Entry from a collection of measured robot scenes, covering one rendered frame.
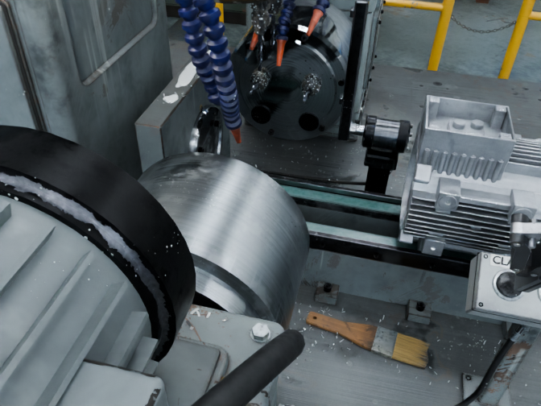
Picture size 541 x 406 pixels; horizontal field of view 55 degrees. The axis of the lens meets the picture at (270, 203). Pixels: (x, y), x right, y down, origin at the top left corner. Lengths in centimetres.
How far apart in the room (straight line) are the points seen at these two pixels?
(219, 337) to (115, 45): 55
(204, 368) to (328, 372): 47
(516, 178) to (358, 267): 29
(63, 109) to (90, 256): 50
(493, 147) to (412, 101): 82
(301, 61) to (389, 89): 64
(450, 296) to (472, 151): 27
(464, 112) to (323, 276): 36
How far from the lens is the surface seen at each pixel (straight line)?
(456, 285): 92
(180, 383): 41
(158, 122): 74
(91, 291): 27
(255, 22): 72
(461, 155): 78
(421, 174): 77
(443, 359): 92
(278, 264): 57
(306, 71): 102
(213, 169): 60
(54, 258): 27
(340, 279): 93
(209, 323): 45
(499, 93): 171
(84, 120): 79
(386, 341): 90
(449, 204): 77
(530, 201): 80
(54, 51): 72
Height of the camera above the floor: 152
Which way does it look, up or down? 40 degrees down
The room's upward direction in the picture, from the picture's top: 2 degrees clockwise
